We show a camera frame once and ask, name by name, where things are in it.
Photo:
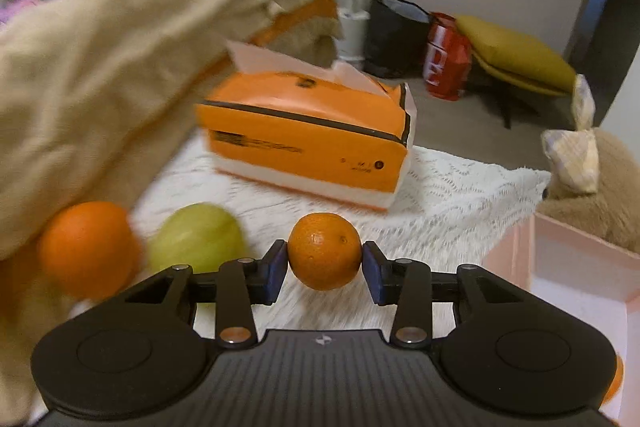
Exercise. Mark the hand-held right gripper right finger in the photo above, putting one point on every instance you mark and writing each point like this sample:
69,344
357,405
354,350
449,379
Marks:
372,277

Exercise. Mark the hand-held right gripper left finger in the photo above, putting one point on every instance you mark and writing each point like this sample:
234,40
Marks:
276,272

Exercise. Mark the small mandarin orange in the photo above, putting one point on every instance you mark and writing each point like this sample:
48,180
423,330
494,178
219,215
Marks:
325,252

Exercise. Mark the green pear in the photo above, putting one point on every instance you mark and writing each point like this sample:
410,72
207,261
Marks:
197,239

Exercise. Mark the large orange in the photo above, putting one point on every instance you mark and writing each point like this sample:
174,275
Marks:
87,249

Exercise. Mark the pink cardboard box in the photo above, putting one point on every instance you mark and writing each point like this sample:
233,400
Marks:
575,267

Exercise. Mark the mandarin orange with stem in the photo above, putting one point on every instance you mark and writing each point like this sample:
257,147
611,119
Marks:
614,379

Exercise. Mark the white lace cloth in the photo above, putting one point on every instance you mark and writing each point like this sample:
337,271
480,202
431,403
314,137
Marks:
450,192

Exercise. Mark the orange tissue pack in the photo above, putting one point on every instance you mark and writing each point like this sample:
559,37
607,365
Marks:
310,142

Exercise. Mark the red shopping bag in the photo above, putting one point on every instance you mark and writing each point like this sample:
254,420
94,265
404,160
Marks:
447,57

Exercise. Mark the black bag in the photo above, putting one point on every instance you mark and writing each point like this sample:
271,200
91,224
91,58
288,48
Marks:
395,37

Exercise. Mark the white cylinder base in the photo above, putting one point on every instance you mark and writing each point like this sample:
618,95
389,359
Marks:
354,34

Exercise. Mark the brown plush toy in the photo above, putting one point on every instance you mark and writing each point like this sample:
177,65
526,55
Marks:
600,187

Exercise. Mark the beige fleece blanket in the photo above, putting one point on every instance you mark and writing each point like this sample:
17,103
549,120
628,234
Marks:
100,82

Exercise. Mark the dark door frame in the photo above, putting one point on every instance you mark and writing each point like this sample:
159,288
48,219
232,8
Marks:
605,7

